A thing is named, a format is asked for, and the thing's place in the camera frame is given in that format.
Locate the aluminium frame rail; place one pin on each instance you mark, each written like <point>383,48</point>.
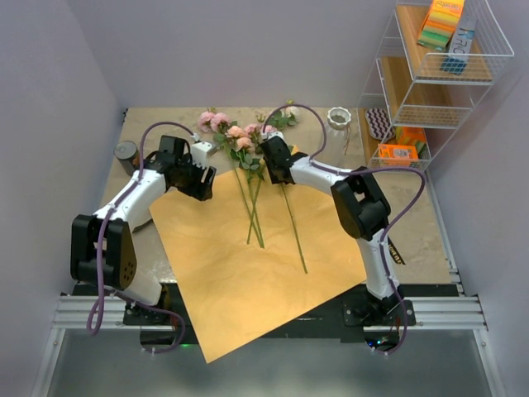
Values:
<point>447,354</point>

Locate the white wire shelf rack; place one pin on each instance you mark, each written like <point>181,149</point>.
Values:
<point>407,82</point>

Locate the striped wavy cloth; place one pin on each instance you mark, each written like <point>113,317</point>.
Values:
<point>378,123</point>

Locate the orange box in basket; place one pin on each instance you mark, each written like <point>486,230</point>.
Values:
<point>396,157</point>

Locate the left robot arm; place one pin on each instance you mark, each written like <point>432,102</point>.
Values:
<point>102,251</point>

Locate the small grey round tin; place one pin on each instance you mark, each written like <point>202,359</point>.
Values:
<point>127,154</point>

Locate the peach rose stem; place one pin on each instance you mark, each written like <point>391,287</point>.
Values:
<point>240,150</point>

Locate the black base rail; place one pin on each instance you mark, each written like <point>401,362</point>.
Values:
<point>339,318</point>

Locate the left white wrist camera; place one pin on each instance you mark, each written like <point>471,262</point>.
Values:
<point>202,151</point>

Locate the pale pink rose stem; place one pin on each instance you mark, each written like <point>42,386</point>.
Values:
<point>212,121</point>

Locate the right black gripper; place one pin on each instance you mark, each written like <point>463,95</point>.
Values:
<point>274,178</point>

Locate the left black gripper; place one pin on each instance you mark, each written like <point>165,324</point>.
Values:
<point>200,190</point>

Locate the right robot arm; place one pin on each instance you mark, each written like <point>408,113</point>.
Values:
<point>363,212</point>

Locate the white ribbed vase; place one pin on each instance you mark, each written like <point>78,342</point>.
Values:
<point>338,122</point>

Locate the orange wrapping paper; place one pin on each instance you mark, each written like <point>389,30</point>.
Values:
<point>235,292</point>

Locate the white rose leafy stem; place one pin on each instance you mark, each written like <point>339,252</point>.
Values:
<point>267,125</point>

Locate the grey tall box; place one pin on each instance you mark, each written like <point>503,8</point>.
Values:
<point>461,41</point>

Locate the colourful sponge pack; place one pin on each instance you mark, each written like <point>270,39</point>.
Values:
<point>440,24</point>

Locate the black printed ribbon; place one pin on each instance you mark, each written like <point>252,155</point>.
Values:
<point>395,254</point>

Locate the blue puzzle cube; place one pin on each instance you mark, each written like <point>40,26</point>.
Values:
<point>452,65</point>

